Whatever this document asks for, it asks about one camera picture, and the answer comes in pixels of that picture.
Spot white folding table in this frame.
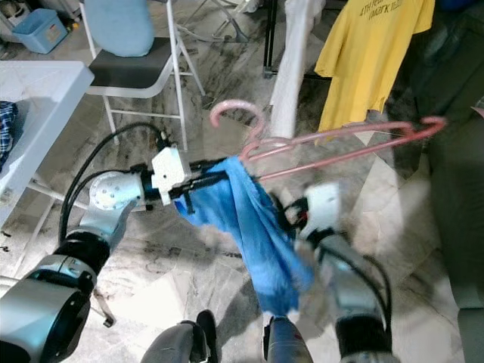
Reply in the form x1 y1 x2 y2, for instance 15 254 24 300
0 60 95 288

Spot bright blue shirt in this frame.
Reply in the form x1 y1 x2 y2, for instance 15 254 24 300
180 156 315 318

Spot grey robot left leg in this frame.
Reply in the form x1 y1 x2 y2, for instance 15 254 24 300
140 309 217 363

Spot grey robot right leg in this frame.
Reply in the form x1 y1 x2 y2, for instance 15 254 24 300
262 314 316 363

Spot light blue cushion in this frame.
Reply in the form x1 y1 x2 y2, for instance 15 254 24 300
83 0 156 58

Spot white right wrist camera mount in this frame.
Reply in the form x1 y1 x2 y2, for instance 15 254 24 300
302 181 343 237

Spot yellow printed t-shirt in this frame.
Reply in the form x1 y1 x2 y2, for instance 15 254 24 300
315 0 436 134

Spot white shirt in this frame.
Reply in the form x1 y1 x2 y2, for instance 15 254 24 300
268 0 327 141

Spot grey robot leg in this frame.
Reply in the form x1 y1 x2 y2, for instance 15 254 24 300
262 314 316 363
140 309 217 363

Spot blue plaid shirt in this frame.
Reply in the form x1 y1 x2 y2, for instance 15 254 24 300
0 101 20 166

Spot pink plastic hanger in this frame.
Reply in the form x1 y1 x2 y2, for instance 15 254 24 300
209 99 448 183

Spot light blue plastic bin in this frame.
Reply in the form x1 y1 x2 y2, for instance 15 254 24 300
11 8 70 54

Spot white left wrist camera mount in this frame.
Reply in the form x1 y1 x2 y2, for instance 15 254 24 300
151 145 192 199

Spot black clothes rack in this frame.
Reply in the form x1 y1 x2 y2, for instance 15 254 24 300
261 0 293 78

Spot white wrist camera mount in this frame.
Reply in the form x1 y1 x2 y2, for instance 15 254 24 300
151 145 192 199
302 181 343 237

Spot white folding chair grey seat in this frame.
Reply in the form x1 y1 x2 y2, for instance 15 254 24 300
78 0 207 150

